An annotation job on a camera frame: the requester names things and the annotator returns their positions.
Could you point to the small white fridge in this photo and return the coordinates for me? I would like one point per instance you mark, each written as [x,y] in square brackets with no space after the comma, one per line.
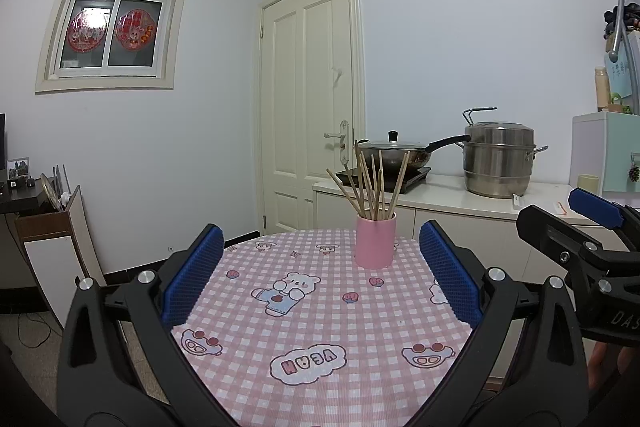
[590,147]

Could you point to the beige bottle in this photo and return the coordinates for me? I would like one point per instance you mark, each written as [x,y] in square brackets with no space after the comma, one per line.
[601,89]

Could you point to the cream panel door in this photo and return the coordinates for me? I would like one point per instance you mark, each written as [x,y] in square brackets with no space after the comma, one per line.
[315,72]

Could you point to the small photo frame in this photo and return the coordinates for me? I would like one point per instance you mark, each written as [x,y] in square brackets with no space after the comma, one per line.
[18,168]

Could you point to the black plush toy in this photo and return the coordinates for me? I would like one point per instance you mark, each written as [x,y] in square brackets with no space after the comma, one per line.
[622,19]

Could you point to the red round window sticker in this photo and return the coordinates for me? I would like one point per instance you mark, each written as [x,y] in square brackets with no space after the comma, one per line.
[86,32]
[134,29]

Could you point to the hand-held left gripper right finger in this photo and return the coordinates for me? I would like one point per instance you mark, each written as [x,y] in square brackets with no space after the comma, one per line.
[450,277]

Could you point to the white paper leaflet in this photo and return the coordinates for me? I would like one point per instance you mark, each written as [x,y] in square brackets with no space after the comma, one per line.
[520,203]

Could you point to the round metal plate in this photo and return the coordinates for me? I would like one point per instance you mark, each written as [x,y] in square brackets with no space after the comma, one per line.
[50,194]

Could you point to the pink cup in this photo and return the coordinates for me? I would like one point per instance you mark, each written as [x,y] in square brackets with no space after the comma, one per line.
[375,242]

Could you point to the dark desk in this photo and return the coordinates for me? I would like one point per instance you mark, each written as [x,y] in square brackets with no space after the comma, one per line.
[20,202]

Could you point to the person's right hand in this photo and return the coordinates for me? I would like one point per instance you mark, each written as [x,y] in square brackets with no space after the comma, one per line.
[602,364]

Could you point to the cream framed window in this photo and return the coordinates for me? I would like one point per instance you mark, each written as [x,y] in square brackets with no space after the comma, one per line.
[112,83]

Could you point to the pine cone ornament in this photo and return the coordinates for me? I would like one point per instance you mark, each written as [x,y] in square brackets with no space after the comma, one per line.
[635,173]

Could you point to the black induction cooker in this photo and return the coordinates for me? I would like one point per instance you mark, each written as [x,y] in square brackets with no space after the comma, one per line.
[415,179]

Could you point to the black computer monitor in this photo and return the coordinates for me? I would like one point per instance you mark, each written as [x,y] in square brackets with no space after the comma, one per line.
[2,147]

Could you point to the white adhesive hook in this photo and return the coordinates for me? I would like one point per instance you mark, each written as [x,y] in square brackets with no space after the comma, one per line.
[337,72]

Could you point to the pink checked bear tablecloth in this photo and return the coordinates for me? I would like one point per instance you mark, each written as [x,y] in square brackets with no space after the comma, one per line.
[325,322]

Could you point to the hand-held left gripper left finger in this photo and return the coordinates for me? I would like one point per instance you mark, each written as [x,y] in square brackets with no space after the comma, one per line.
[192,277]

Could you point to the pale blue box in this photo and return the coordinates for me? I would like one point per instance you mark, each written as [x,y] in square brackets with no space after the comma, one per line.
[622,77]

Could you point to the small green plant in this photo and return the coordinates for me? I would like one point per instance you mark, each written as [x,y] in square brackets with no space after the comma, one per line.
[616,99]

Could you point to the small black card stand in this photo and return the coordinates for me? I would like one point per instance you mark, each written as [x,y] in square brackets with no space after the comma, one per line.
[20,185]

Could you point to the glass wok lid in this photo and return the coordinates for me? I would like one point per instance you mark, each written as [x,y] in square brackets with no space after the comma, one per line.
[392,136]

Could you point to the stainless steel steamer pot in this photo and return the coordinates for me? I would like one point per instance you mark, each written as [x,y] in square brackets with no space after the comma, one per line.
[495,162]

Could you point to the brown and white side cabinet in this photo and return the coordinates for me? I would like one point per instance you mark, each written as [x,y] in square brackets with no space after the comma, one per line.
[50,257]

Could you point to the bunch of wooden chopsticks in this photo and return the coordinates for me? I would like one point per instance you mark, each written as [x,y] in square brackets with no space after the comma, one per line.
[373,187]

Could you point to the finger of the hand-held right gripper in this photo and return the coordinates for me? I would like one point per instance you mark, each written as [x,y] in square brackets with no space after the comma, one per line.
[545,229]
[595,207]

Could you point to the pale green cup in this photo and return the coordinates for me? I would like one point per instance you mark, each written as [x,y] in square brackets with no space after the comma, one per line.
[587,182]

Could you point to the white kitchen cabinet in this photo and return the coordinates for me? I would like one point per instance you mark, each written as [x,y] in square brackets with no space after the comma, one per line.
[500,232]

